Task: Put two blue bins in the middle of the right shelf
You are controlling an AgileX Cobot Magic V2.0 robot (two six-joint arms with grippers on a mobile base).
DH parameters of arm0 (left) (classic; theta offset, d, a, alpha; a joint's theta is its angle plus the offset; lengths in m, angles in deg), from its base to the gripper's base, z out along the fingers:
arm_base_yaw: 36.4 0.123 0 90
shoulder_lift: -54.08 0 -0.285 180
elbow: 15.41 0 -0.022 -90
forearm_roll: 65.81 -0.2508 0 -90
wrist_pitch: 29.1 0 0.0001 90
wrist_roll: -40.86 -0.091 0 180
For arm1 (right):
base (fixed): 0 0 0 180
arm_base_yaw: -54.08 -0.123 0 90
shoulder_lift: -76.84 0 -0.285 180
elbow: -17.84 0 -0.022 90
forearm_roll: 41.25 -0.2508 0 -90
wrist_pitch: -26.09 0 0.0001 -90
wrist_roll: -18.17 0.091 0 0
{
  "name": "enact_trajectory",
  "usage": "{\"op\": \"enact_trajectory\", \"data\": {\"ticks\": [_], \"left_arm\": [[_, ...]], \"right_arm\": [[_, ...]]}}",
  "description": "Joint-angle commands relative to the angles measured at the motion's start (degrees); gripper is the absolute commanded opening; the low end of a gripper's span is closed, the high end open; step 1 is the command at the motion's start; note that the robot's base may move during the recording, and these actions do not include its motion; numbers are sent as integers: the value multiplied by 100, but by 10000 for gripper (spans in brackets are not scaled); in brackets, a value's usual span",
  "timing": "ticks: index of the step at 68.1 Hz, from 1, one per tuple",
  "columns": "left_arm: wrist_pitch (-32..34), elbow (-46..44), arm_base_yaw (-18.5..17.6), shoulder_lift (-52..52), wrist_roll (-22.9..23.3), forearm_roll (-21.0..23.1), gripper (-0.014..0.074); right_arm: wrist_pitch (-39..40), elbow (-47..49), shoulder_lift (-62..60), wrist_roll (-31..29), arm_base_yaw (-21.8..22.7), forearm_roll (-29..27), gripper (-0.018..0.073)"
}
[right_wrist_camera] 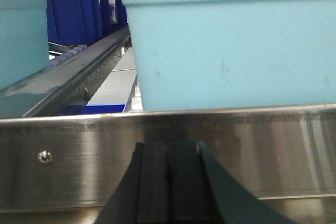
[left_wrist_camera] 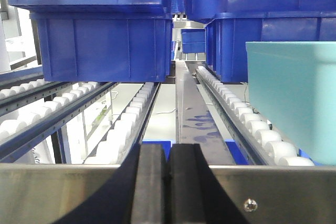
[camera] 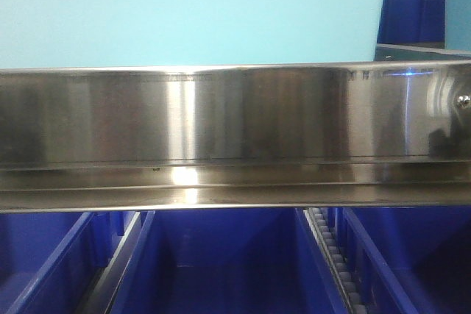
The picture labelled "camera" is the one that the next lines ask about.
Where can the light blue plastic bin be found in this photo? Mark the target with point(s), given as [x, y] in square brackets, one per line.
[96, 33]

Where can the blue bin lower middle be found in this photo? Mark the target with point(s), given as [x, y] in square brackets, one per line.
[256, 260]

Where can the blue bin lower right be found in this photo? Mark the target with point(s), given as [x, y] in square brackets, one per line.
[406, 260]

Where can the blue bin upper right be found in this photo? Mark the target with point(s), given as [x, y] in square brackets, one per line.
[413, 23]

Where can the blue bin lower left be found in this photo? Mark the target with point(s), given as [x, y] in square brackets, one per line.
[47, 261]

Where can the right roller track rail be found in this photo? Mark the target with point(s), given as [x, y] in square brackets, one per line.
[335, 260]

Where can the roller track rail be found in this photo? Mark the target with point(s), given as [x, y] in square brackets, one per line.
[335, 260]
[115, 236]

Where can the stainless steel shelf front rail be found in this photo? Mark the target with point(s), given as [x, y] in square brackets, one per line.
[177, 137]

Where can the left roller track rail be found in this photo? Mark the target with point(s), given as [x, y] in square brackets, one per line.
[115, 236]

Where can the screw on shelf rail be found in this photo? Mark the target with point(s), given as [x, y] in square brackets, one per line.
[463, 102]

